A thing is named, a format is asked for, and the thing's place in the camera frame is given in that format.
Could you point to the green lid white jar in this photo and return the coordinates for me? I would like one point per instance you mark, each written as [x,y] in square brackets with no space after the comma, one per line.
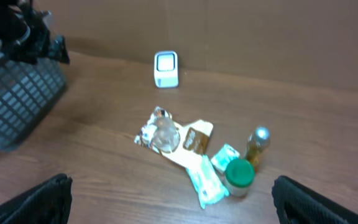
[238,177]

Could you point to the yellow oil bottle silver cap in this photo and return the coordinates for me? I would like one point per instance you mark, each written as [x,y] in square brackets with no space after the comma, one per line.
[257,143]

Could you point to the teal Kleenex tissue pack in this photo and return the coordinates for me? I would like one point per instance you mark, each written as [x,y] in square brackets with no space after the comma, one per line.
[223,157]

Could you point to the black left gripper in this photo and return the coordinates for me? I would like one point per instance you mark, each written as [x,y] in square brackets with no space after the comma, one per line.
[36,42]

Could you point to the teal wet wipes pack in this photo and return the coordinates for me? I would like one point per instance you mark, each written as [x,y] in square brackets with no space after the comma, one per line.
[206,183]

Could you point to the grey plastic shopping basket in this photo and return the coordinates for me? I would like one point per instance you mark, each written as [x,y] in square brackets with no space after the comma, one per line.
[27,93]

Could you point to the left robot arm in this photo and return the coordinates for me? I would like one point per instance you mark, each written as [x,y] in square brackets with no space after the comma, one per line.
[11,28]

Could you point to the white barcode scanner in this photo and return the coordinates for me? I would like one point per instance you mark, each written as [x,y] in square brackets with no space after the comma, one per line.
[166,69]

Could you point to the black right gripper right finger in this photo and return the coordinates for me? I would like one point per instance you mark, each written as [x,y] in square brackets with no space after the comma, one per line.
[296,203]

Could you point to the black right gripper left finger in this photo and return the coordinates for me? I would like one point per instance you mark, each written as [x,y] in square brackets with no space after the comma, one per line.
[48,202]

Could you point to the brown Pantree snack bag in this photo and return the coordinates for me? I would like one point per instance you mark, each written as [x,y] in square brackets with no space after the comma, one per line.
[184,145]

